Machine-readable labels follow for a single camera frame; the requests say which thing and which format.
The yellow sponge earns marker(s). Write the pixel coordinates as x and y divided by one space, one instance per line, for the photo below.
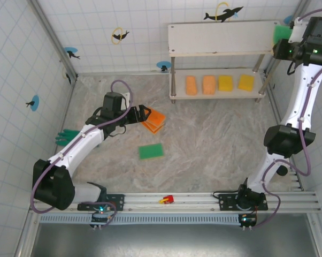
246 83
225 83

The pale orange sponge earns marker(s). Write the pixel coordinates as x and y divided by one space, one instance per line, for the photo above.
209 84
191 85

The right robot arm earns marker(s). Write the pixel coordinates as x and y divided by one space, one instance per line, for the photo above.
289 142

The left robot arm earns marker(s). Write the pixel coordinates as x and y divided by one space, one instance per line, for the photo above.
54 187

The white two-tier shelf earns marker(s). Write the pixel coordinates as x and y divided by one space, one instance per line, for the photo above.
225 37

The blue circle seal sticker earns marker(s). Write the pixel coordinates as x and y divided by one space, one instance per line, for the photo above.
162 64

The green rubber glove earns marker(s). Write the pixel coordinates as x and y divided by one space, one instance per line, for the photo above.
67 136

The small red yellow toy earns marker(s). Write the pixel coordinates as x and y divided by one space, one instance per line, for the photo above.
169 199

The blue circle shark sticker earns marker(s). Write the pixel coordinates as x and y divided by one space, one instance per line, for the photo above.
70 51

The blue circle dolphin sticker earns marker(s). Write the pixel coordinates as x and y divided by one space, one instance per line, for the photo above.
35 103

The left controller board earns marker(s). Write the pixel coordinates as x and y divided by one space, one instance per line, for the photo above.
100 217

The controller board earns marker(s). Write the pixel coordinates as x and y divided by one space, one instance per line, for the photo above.
100 217
248 220

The grey metal sheet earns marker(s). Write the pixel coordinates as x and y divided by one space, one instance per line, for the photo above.
177 241

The right controller board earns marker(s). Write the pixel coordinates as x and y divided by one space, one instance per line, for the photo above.
248 220

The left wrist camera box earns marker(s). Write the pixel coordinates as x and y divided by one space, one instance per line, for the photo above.
111 101

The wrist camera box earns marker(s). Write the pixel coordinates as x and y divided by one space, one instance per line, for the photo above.
111 101
318 26

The blue wall sticker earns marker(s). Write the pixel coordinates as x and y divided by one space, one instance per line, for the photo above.
286 19

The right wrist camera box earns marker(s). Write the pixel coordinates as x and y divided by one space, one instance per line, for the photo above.
318 26

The aluminium back rail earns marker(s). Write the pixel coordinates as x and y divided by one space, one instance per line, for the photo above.
123 72

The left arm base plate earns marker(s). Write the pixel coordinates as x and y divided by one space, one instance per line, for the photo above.
118 202

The aluminium front rail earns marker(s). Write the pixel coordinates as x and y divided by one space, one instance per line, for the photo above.
193 196

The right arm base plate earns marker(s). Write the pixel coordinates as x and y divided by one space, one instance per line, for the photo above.
228 202

